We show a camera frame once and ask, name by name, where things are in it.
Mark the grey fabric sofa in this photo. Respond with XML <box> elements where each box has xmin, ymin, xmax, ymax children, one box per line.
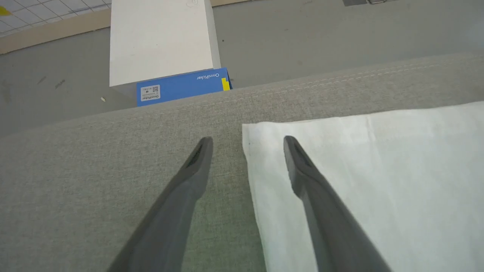
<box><xmin>0</xmin><ymin>51</ymin><xmax>484</xmax><ymax>272</ymax></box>

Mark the white box cabinet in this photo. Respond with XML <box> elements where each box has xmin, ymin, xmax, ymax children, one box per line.
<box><xmin>109</xmin><ymin>0</ymin><xmax>222</xmax><ymax>96</ymax></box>

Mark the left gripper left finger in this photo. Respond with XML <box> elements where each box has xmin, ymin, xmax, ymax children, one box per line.
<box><xmin>107</xmin><ymin>137</ymin><xmax>214</xmax><ymax>272</ymax></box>

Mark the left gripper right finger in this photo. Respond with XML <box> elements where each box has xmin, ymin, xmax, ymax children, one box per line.
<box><xmin>283</xmin><ymin>135</ymin><xmax>392</xmax><ymax>272</ymax></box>

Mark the tiled partition with wood frame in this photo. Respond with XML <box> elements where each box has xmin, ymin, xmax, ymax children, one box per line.
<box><xmin>0</xmin><ymin>0</ymin><xmax>251</xmax><ymax>54</ymax></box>

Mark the blue and white shirt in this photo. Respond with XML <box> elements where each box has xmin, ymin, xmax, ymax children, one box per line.
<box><xmin>241</xmin><ymin>101</ymin><xmax>484</xmax><ymax>272</ymax></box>

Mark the blue OmniPicker box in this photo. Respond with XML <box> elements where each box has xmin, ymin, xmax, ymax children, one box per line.
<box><xmin>136</xmin><ymin>67</ymin><xmax>232</xmax><ymax>107</ymax></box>

